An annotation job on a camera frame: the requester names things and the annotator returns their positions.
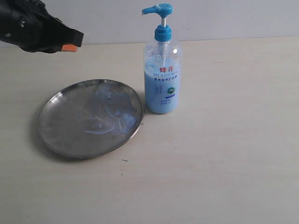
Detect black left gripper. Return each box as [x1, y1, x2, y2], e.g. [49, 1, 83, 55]
[0, 0, 84, 54]

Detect blue pump lotion bottle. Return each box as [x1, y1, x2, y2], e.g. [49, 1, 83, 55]
[142, 3, 182, 114]

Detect blue-white soap smear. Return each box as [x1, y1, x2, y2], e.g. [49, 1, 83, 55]
[84, 82, 138, 135]

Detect round steel plate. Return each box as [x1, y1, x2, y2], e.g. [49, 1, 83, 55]
[38, 79, 144, 159]

